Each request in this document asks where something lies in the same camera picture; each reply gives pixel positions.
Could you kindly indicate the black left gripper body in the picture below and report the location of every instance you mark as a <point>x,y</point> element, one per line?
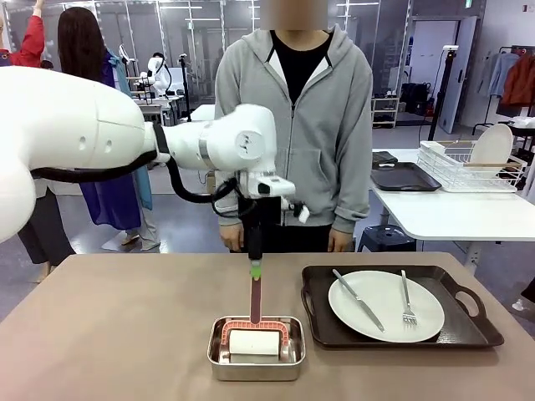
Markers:
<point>263,209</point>

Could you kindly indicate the silver table knife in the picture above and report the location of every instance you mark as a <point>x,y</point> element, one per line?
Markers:
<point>360,301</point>

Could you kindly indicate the white round plate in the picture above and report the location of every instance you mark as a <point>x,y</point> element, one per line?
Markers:
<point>384,301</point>
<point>497,144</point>

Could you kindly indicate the silver fork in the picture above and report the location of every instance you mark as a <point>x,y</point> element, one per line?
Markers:
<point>409,317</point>

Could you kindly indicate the person's left forearm grey sleeve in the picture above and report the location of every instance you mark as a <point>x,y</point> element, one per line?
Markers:
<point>353,196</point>

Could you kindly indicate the person's right forearm grey sleeve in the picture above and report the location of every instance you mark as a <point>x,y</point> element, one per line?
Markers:
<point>225,219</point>

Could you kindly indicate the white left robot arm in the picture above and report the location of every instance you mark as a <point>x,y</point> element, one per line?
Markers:
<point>62,125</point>

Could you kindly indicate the person's right hand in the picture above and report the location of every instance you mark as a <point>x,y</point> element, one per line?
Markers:
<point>230,238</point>

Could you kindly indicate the person's left hand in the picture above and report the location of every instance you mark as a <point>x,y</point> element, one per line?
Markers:
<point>339,241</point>

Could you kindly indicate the person in grey hoodie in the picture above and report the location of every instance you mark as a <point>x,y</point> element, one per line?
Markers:
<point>317,125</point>

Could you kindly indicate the stainless steel rectangular container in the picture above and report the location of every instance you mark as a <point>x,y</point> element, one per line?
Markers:
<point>257,369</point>

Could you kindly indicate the black metal stool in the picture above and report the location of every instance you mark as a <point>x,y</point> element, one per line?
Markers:
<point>386,238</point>

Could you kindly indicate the black folded cloth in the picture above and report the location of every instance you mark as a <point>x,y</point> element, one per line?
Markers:
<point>384,157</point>

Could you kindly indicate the background work table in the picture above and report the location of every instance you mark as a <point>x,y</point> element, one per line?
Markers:
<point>165,102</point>

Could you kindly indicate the shoe shelf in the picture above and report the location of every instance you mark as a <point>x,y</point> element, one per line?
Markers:
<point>384,113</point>

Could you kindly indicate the small white background robot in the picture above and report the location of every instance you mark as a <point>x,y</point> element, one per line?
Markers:
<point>156,69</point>

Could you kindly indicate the black bags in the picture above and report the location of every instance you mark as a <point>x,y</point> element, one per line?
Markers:
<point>418,98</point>

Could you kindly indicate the white side table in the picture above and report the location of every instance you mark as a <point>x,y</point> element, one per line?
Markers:
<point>460,213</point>

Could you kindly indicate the white door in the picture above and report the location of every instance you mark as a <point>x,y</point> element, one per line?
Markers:
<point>460,83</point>

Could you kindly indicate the long haired woman in blue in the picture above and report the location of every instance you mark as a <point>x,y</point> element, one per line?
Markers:
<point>79,46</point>

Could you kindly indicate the black stand with white head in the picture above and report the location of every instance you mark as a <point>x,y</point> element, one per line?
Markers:
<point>450,48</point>

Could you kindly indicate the light grey hanging shirt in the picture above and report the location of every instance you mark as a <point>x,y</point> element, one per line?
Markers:
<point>497,71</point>

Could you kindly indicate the person in red top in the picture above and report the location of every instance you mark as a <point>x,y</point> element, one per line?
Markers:
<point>31,42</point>

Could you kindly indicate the orange hanging jacket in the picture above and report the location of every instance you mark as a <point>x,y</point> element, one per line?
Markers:
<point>520,79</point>

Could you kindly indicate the black clothes rack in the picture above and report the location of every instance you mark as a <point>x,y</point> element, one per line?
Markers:
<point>507,47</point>

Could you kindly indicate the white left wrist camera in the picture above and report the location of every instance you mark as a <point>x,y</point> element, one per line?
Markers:
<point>278,186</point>

